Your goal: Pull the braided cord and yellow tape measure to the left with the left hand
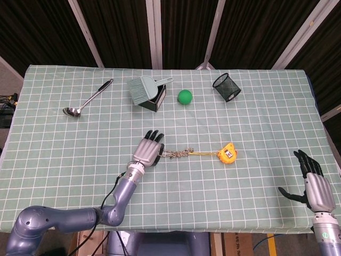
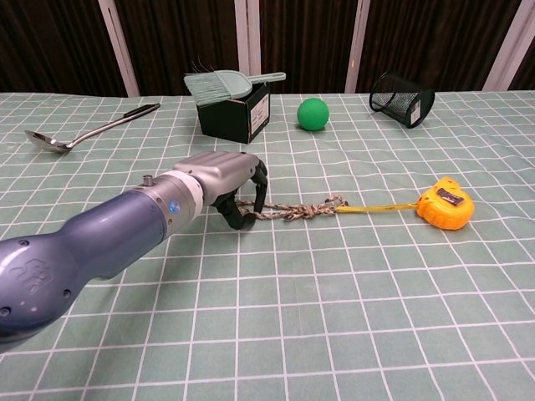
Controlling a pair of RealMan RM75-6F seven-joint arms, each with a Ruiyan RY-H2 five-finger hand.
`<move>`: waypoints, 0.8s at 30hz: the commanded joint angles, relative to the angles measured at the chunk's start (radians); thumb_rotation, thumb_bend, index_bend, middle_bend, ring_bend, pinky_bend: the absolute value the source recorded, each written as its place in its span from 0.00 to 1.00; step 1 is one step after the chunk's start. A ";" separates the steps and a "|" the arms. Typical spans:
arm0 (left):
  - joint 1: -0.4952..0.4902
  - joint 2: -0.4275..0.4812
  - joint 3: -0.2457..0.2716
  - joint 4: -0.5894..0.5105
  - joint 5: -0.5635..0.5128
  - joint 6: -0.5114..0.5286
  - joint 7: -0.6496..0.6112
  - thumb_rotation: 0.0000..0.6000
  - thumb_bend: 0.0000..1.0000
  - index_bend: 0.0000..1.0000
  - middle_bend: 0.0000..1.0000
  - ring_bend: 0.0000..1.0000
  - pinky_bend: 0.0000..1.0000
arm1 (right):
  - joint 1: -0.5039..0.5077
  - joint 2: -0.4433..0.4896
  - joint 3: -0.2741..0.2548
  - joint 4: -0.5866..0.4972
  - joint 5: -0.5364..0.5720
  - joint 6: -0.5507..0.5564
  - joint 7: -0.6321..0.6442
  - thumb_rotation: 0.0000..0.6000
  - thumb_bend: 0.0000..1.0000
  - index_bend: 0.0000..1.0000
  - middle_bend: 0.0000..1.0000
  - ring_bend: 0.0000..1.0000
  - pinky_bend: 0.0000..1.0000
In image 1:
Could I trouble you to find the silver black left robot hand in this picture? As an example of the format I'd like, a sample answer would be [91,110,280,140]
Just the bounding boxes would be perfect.
[132,130,165,168]

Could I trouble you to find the black box white label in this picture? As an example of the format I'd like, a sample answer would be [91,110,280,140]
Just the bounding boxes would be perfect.
[138,84,167,113]

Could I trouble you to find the black mesh pen holder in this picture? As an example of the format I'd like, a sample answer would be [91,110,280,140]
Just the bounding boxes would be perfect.
[212,73,242,103]

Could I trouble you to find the braided multicolour rope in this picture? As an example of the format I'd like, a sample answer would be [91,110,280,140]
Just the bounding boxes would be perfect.
[159,147,197,160]

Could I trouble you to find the light teal hand brush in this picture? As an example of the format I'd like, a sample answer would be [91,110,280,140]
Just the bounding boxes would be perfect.
[127,75,174,105]

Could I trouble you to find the black cable bundle yellow plugs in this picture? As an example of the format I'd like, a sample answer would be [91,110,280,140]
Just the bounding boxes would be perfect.
[0,92,19,129]

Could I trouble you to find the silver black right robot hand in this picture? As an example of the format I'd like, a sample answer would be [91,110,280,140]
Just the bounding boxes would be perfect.
[278,149,337,213]

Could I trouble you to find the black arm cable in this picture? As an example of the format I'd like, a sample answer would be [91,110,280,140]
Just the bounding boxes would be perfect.
[77,172,126,256]

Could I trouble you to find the brown cardboard box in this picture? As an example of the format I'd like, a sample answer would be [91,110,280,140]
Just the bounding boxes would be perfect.
[221,233,256,256]

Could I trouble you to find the green ball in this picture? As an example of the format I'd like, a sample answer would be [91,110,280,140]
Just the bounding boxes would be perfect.
[177,90,193,105]

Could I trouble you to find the white partition post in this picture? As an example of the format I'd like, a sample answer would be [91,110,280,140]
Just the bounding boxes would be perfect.
[272,0,327,70]
[67,0,104,68]
[196,0,226,70]
[145,0,163,69]

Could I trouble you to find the green checkered tablecloth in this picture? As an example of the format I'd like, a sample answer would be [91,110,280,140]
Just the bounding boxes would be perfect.
[0,65,341,235]

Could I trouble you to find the yellow tape measure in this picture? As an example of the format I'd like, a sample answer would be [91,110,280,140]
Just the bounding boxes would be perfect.
[191,142,238,164]

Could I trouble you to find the steel ladle black handle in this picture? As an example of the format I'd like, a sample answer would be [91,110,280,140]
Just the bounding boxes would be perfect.
[62,78,114,118]

